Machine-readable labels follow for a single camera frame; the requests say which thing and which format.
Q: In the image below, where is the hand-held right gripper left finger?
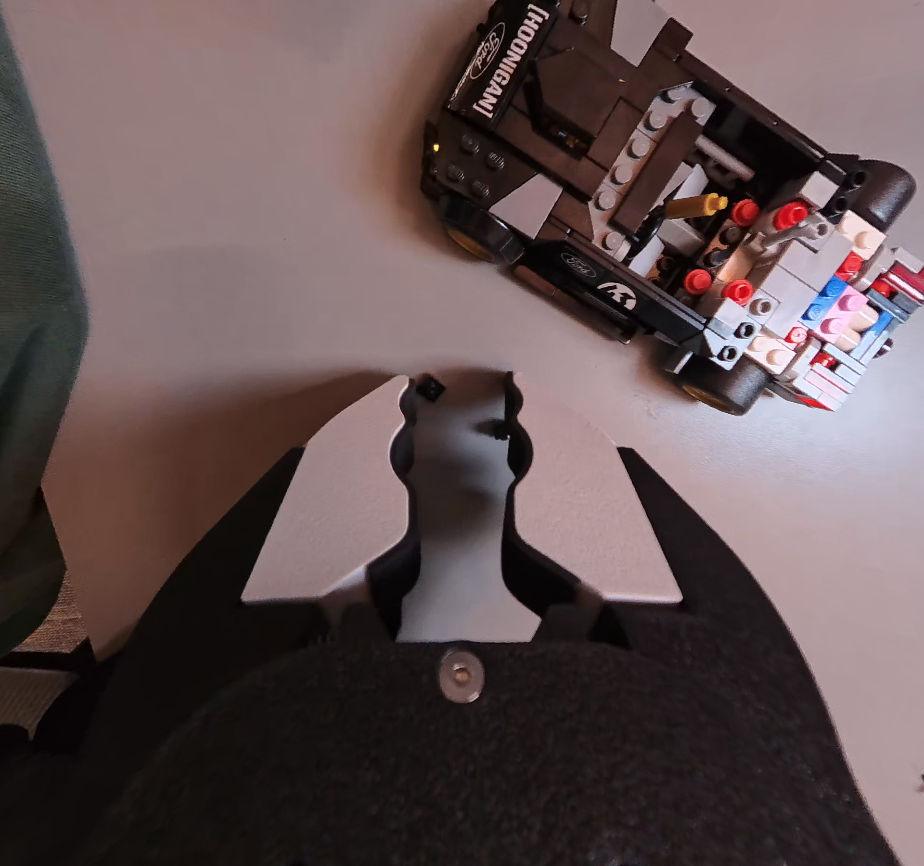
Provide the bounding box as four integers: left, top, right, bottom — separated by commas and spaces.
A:
240, 373, 423, 613

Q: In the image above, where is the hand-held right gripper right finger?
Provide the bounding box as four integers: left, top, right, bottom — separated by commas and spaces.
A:
497, 371, 684, 609

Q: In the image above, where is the black lego car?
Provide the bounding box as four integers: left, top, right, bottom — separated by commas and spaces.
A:
419, 0, 924, 418

